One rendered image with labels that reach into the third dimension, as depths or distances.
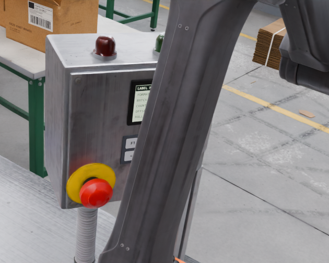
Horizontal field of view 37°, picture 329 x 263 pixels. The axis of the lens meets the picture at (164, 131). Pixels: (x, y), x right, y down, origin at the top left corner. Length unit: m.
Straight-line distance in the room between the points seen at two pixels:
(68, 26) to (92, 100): 1.75
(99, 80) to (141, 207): 0.15
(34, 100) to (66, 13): 0.41
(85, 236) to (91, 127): 0.27
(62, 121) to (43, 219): 0.76
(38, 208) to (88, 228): 0.57
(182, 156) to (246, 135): 3.03
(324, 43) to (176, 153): 0.31
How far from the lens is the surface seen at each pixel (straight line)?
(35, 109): 2.27
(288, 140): 3.53
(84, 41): 0.57
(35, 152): 2.39
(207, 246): 2.49
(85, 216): 0.74
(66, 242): 1.22
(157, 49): 0.55
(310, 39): 0.64
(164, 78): 0.41
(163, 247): 0.47
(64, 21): 2.24
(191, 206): 0.70
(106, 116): 0.54
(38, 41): 2.34
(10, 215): 1.30
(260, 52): 4.72
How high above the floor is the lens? 1.68
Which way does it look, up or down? 31 degrees down
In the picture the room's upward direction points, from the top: 8 degrees clockwise
